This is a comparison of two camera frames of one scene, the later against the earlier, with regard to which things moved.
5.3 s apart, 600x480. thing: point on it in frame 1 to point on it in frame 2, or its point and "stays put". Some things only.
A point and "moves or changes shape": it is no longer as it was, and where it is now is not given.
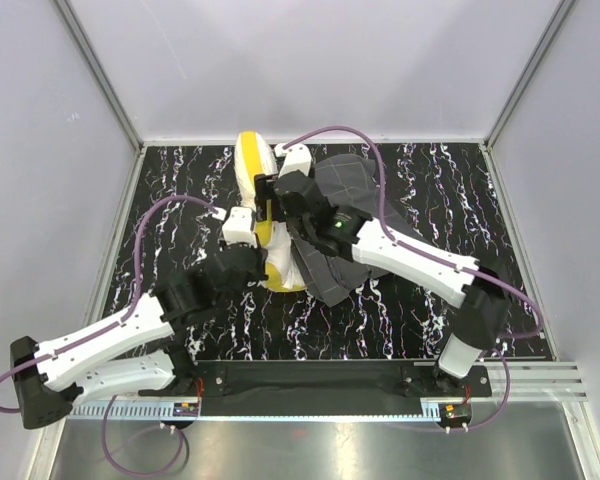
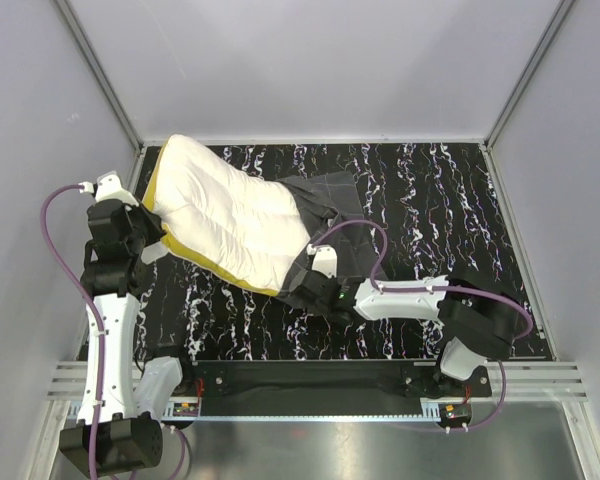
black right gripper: x=264 y=192 to x=325 y=278
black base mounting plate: x=209 y=378 stays put
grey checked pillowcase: x=345 y=180 moves or changes shape
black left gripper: x=259 y=275 to x=153 y=222
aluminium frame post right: x=563 y=8 stays put
